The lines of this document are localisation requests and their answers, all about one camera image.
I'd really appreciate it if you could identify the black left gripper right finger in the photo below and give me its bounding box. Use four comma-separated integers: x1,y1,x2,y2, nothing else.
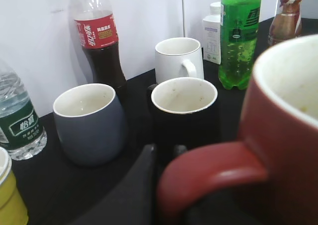
173,145,187,159

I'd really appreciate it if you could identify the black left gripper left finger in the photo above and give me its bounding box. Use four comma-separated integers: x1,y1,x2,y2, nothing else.
72,144,158,225

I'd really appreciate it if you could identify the red ceramic mug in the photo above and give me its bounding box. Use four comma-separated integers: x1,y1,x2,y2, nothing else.
157,34,318,225

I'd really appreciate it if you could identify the brown nescafe coffee bottle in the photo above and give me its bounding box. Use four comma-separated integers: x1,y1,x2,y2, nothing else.
268,0,302,47

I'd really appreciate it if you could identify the black ceramic mug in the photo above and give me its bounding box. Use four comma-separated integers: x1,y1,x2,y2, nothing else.
146,77,221,161

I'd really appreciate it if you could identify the grey ceramic mug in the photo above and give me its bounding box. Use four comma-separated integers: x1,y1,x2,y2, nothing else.
53,83,128,166

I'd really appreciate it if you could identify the white ceramic mug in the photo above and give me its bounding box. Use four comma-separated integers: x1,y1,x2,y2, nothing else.
155,37,204,84

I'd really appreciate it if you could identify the green sprite bottle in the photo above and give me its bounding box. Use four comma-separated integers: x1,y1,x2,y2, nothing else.
218,0,261,90

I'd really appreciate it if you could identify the yellow paper cup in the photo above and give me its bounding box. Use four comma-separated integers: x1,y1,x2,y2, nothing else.
0,148,29,225

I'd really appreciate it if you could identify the white yogurt drink bottle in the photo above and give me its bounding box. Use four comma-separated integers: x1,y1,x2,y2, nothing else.
203,1,221,65

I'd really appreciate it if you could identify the clear water bottle green label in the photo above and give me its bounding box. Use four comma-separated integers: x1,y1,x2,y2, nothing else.
0,60,47,160

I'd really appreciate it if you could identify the cola bottle red label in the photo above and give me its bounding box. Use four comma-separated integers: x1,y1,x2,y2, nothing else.
70,0,127,101

